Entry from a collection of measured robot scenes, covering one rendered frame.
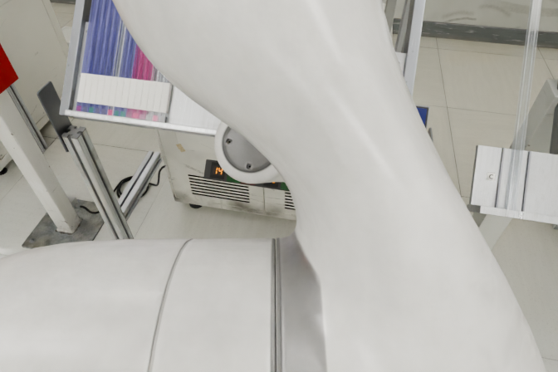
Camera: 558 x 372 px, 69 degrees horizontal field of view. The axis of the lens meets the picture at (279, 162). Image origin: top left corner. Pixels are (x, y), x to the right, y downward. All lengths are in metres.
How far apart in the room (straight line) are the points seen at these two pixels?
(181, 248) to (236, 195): 1.28
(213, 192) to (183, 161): 0.16
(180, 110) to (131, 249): 0.70
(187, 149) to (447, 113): 1.35
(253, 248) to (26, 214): 1.72
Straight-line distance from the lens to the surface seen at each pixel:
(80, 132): 1.04
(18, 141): 1.41
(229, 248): 0.15
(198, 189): 1.48
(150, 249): 0.16
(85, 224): 1.70
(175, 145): 1.35
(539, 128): 0.92
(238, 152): 0.42
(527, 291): 1.62
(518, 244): 1.73
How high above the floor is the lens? 1.24
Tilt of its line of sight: 45 degrees down
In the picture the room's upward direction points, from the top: straight up
